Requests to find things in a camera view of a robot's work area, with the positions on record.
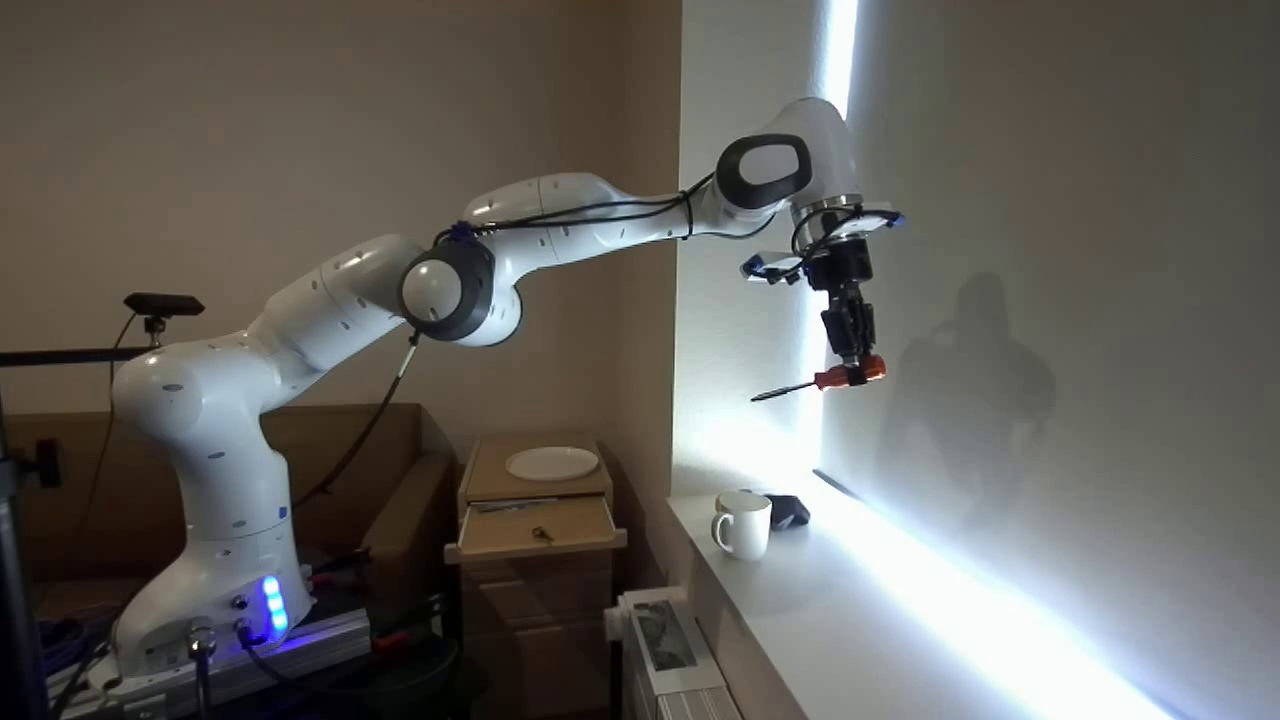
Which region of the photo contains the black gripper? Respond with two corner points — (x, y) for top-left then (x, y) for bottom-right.
(805, 238), (884, 375)

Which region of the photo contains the red handled screwdriver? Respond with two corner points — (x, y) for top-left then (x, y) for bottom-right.
(748, 351), (893, 409)

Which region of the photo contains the wooden cabinet drawer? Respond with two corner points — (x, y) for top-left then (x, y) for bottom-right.
(441, 498), (632, 568)

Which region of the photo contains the small dark object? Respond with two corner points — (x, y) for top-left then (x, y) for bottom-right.
(769, 490), (817, 536)

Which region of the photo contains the white mug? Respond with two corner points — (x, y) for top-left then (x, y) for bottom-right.
(710, 488), (775, 562)

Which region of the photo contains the grey roller blind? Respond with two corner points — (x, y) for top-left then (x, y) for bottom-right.
(814, 0), (1280, 720)

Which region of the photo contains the white window sill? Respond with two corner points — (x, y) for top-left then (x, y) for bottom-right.
(660, 485), (1186, 720)

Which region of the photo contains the white plate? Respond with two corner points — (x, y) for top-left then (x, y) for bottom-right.
(500, 443), (605, 488)

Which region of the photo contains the wooden cabinet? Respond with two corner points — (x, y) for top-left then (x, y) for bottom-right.
(455, 436), (632, 720)

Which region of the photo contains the black table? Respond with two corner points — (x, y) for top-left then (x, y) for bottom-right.
(54, 634), (491, 720)

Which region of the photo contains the black horizontal bar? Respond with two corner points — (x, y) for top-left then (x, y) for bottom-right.
(0, 340), (157, 370)

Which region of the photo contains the wrist camera light mount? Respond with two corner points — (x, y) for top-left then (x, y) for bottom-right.
(738, 194), (908, 290)

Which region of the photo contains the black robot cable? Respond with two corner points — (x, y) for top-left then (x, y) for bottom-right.
(293, 167), (794, 515)

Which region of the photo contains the black camera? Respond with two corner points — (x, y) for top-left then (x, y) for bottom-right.
(119, 287), (208, 340)

